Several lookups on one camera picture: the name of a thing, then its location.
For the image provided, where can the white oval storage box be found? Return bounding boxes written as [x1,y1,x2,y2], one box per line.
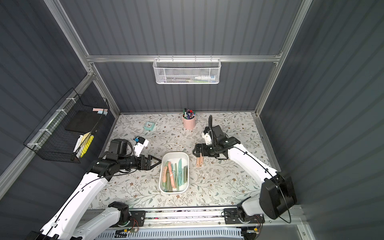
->
[159,152,190,195]

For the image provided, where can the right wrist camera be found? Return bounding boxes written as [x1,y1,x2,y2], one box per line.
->
[202,127,212,146]

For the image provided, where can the pink pen cup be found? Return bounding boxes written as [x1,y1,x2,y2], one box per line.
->
[182,117,196,130]

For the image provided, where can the yellow notepad in basket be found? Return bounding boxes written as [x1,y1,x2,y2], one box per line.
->
[74,132,94,158]

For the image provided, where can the white wire wall basket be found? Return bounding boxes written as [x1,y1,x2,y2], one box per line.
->
[153,59,222,85]

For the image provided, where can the black wire side basket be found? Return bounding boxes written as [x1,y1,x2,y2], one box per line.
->
[24,90,110,164]

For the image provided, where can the black notebook in basket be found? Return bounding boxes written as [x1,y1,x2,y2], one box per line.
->
[65,111,105,134]

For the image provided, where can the teal fruit knife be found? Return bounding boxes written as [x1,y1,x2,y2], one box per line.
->
[178,159,183,186]

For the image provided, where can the white tube in basket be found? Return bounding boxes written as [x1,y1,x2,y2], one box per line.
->
[195,76,216,83]

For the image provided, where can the pink fruit knife in box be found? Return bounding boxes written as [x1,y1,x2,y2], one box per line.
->
[168,162,176,189]

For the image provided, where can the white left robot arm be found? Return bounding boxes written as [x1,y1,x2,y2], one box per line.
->
[26,137,162,240]

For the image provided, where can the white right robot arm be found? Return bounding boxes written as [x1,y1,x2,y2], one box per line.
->
[193,116,298,222]

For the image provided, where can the small teal box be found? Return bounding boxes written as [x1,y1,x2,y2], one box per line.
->
[144,122,156,131]

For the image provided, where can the olive green fruit knife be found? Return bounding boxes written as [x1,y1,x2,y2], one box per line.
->
[183,166,188,184]

